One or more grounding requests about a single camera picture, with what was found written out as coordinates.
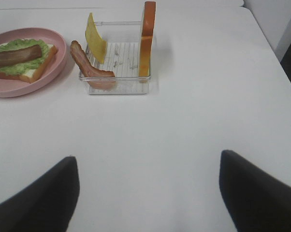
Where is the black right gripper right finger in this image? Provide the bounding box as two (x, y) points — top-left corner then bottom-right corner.
(218, 150), (291, 232)

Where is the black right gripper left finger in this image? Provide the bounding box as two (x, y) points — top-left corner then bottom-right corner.
(0, 157), (80, 232)

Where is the bread slice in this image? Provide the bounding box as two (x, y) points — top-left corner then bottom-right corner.
(0, 54), (56, 83)
(138, 1), (156, 83)

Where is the bacon strip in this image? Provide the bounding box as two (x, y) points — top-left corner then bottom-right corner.
(70, 41), (116, 90)
(0, 45), (42, 67)

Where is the yellow cheese slice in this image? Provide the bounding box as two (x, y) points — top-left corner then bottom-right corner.
(85, 13), (107, 64)

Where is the green lettuce leaf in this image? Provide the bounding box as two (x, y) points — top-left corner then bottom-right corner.
(0, 39), (57, 78)

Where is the pink round plate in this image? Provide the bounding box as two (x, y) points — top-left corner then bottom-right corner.
(0, 28), (68, 98)

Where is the clear right plastic tray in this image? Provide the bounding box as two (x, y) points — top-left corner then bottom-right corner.
(79, 21), (151, 95)

